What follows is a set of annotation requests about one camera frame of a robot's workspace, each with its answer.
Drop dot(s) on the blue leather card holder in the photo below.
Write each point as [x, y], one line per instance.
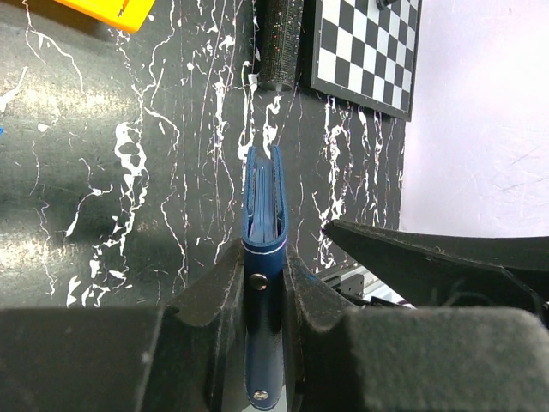
[264, 238]

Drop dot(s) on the black white chessboard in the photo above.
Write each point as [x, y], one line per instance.
[365, 55]

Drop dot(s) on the black chess pawn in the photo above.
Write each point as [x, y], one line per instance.
[384, 4]

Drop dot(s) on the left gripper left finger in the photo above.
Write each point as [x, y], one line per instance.
[185, 355]

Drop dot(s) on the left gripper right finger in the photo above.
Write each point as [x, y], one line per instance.
[343, 358]

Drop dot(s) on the black glitter microphone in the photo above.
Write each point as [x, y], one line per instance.
[281, 29]

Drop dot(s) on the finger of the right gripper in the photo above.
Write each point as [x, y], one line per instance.
[437, 270]

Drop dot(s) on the orange plastic bin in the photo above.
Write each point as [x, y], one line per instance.
[126, 15]

